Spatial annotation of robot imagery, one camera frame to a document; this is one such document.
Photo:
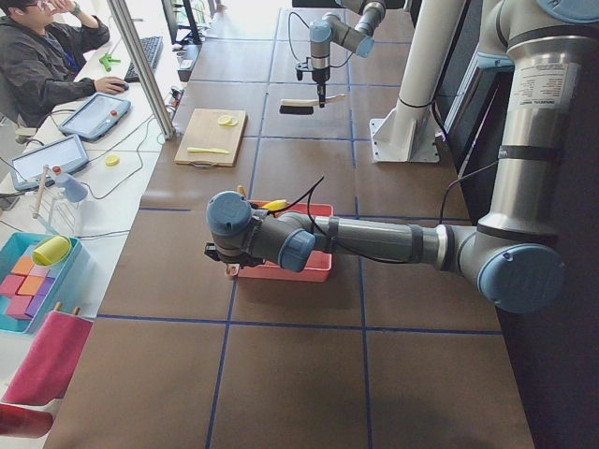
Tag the teach pendant tablet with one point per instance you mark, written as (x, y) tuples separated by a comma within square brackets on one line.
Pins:
[(68, 153), (94, 118)]

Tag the aluminium frame post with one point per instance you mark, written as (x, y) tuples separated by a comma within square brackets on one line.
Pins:
[(121, 14)]

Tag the green toy clamp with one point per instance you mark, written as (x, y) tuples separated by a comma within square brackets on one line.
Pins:
[(108, 61)]

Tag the near teach pendant tablet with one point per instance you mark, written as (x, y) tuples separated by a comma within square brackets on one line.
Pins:
[(68, 153)]

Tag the beige dustpan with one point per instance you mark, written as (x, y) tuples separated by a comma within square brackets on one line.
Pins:
[(232, 270)]

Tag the lemon half on desk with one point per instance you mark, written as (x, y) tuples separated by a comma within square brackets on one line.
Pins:
[(112, 160)]

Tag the yellow toy corn cob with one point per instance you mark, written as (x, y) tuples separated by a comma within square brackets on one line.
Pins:
[(275, 205)]

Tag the black monitor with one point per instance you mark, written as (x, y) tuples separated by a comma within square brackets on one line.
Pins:
[(181, 22)]

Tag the yellow-green cup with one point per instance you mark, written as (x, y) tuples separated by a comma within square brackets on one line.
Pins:
[(51, 251)]

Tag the yellow-green plastic knife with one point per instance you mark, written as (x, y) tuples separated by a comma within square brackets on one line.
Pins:
[(207, 150)]

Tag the seated person dark jacket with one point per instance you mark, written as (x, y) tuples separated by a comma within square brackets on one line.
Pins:
[(43, 47)]

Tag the pink cloth roll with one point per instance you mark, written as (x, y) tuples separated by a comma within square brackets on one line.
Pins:
[(46, 371)]

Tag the clear rack wooden rod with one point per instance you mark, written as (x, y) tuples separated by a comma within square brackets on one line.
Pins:
[(52, 209)]

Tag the coloured foam blocks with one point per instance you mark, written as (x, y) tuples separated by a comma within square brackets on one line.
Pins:
[(25, 285)]

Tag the far teach pendant tablet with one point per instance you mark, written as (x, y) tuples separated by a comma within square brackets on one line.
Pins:
[(94, 118)]

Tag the red chair seat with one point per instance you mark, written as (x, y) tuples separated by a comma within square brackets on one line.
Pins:
[(24, 423)]

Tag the pink plastic bin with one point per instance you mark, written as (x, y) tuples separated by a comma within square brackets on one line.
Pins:
[(317, 267)]

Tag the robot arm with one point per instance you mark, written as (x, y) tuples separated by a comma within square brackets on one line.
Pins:
[(357, 39), (248, 63)]

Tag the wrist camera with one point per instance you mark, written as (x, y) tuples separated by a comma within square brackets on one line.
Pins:
[(303, 67)]

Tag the bamboo cutting board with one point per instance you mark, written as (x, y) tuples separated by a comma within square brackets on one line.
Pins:
[(204, 131)]

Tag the beige hand brush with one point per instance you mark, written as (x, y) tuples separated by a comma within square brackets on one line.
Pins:
[(307, 106)]

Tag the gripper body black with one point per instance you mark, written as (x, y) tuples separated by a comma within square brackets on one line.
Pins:
[(320, 78), (232, 260)]

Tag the teal storage box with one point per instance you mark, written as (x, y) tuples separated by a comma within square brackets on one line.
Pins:
[(66, 291)]

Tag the upper lemon slice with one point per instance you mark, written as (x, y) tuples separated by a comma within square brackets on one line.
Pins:
[(223, 119)]

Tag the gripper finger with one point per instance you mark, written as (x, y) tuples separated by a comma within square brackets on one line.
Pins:
[(321, 94)]

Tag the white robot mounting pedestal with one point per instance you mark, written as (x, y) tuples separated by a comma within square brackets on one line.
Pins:
[(407, 133)]

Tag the blue plastic cup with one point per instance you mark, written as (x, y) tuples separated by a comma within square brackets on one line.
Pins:
[(73, 190)]

